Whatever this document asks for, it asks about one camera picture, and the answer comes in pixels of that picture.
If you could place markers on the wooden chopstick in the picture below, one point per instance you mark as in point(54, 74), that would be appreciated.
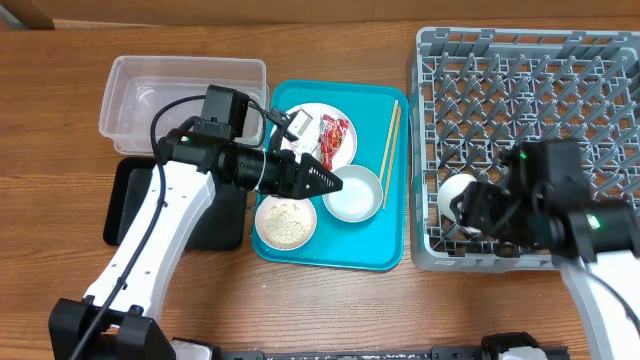
point(388, 140)
point(393, 141)

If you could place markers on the pile of rice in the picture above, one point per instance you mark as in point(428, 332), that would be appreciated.
point(286, 225)

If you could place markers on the red snack wrapper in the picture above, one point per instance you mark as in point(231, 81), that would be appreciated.
point(332, 133)

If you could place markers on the grey dishwasher rack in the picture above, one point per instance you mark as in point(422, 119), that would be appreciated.
point(478, 91)

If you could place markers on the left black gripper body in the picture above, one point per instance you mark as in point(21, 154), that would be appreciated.
point(275, 180)

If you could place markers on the white cup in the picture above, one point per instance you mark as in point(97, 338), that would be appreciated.
point(452, 187)

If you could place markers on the clear plastic bin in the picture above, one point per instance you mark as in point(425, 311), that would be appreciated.
point(139, 86)

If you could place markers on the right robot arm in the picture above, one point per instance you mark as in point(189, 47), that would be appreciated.
point(594, 244)

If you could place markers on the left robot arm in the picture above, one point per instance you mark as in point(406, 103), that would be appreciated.
point(118, 317)

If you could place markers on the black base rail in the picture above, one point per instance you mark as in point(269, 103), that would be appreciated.
point(511, 345)

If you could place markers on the black tray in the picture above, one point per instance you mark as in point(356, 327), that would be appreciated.
point(220, 228)

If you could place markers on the large white plate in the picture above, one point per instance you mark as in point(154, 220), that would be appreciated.
point(346, 154)

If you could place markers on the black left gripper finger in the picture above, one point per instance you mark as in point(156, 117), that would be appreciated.
point(314, 173)
point(304, 188)

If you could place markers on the white napkin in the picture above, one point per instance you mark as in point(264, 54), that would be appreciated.
point(307, 129)

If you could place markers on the grey bowl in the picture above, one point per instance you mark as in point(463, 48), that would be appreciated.
point(360, 197)

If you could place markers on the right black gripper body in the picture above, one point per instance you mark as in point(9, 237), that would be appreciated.
point(505, 216)

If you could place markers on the small pink bowl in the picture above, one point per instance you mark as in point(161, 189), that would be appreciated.
point(270, 201)

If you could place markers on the teal serving tray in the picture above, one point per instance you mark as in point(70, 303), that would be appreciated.
point(376, 244)

